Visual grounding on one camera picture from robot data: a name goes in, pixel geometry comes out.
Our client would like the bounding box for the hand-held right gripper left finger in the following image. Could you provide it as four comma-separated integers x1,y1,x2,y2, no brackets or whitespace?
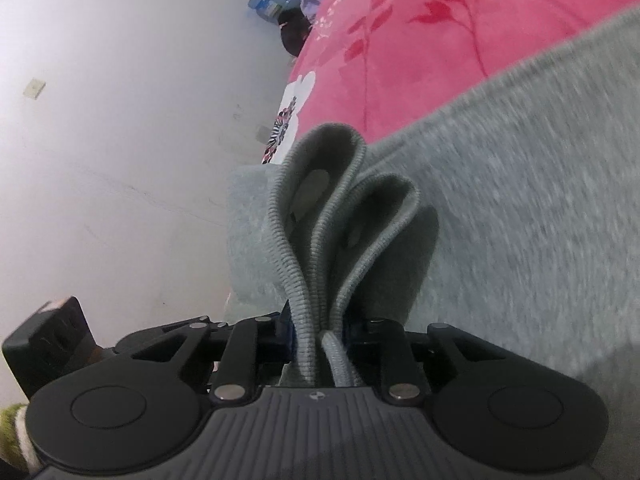
112,301,297,404

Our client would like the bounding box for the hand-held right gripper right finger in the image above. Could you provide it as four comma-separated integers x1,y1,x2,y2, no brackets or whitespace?
345,317,507,404

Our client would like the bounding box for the grey sweatshirt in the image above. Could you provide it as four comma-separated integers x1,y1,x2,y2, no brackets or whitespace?
227,7,640,461

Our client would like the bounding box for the black fluffy object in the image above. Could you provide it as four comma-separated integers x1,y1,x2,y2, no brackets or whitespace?
279,9,313,58

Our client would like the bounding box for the pink floral blanket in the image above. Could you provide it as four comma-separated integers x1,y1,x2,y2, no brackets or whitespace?
260,0,640,166

